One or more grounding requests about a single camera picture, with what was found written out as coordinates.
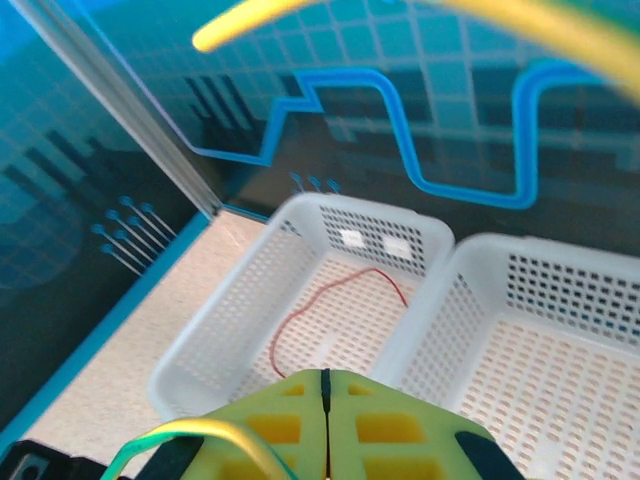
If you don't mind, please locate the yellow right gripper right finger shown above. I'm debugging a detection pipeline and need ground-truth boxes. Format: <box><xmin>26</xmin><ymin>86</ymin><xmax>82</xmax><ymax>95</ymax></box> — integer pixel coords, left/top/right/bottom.
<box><xmin>324</xmin><ymin>368</ymin><xmax>526</xmax><ymax>480</ymax></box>

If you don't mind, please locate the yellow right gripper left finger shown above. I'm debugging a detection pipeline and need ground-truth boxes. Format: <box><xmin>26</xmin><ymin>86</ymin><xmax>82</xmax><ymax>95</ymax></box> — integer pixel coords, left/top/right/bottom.
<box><xmin>144</xmin><ymin>368</ymin><xmax>330</xmax><ymax>480</ymax></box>

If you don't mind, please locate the red cable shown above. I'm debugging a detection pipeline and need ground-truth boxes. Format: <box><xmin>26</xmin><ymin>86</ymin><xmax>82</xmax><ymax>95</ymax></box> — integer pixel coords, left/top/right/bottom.
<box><xmin>268</xmin><ymin>267</ymin><xmax>412</xmax><ymax>380</ymax></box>

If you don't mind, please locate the yellow-green cable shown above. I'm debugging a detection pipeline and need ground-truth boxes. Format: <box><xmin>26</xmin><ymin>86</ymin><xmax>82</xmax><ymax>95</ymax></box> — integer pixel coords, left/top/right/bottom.
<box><xmin>99</xmin><ymin>0</ymin><xmax>640</xmax><ymax>480</ymax></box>

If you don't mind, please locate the blue table border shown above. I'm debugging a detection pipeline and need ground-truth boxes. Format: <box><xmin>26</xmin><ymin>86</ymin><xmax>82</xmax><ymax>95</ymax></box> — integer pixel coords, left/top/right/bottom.
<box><xmin>0</xmin><ymin>202</ymin><xmax>281</xmax><ymax>444</ymax></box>

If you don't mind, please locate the plain white perforated basket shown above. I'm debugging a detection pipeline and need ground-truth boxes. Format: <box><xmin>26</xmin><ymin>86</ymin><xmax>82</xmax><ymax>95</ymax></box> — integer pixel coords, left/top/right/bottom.
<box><xmin>372</xmin><ymin>232</ymin><xmax>640</xmax><ymax>480</ymax></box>

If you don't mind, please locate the white basket with stickers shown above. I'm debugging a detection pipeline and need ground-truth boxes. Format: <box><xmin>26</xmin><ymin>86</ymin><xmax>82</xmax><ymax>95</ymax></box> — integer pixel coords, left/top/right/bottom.
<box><xmin>147</xmin><ymin>192</ymin><xmax>456</xmax><ymax>426</ymax></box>

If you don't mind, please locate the aluminium frame post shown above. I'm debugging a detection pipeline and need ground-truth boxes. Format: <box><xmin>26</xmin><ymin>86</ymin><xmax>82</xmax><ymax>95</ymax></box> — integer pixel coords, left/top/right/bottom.
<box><xmin>9</xmin><ymin>0</ymin><xmax>224</xmax><ymax>217</ymax></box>

